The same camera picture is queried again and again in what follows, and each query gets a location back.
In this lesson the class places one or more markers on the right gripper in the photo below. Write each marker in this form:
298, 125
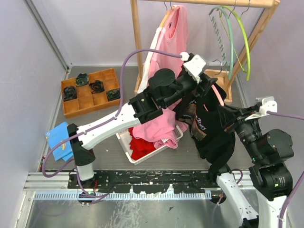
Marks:
244, 113

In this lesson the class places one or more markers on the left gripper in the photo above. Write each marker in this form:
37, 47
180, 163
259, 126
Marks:
201, 90

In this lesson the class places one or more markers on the salmon pink hanger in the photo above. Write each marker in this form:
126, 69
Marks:
215, 90

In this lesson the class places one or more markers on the black t shirt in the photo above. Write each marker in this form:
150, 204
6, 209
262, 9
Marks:
212, 143

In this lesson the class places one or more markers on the mint green hanger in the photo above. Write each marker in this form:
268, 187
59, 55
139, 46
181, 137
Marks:
224, 35

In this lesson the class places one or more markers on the green plastic hanger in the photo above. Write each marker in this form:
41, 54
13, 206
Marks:
246, 45

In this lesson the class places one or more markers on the red t shirt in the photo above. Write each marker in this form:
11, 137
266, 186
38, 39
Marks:
139, 147

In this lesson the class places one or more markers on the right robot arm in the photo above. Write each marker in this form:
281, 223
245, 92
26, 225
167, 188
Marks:
271, 179

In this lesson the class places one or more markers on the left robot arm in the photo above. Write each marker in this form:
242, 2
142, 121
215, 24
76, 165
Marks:
164, 89

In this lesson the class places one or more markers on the light pink t shirt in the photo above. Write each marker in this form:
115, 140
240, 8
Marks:
173, 39

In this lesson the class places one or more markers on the white t shirt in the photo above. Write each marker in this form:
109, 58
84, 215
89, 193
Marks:
146, 66

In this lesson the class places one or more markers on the orange hanger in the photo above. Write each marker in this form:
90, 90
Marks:
168, 12

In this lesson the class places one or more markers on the wooden clothes rack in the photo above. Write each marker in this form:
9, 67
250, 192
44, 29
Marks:
269, 7

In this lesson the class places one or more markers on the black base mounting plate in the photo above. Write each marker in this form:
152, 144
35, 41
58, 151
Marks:
149, 182

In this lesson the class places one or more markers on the rolled dark patterned sock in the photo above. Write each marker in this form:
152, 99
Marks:
113, 94

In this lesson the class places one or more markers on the white perforated plastic basket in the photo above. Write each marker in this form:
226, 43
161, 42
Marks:
124, 139

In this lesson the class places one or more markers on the wooden compartment tray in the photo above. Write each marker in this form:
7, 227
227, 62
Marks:
86, 102

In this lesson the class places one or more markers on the rolled black sock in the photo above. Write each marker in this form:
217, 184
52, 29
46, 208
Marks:
97, 87

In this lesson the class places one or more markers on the rolled green sock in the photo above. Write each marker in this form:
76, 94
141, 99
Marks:
81, 80

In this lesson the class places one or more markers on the blue folded cloth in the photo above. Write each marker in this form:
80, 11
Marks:
57, 135

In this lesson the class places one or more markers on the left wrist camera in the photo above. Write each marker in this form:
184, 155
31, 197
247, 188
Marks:
194, 67

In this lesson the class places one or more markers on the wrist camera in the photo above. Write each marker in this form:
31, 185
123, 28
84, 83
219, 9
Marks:
194, 67
264, 105

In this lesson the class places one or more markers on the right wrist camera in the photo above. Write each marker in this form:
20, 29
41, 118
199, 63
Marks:
264, 105

